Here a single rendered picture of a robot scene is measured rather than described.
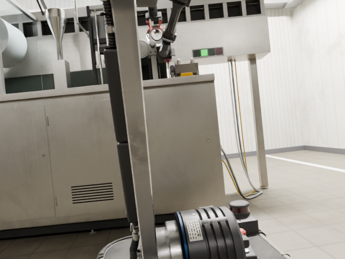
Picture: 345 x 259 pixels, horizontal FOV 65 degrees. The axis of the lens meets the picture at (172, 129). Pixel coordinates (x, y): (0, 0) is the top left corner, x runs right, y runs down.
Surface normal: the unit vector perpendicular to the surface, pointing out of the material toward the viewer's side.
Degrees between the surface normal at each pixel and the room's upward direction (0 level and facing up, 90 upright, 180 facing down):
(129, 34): 115
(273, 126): 90
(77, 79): 90
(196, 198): 90
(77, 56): 90
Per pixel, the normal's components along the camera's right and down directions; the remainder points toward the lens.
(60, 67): 0.00, 0.00
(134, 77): 0.15, 0.42
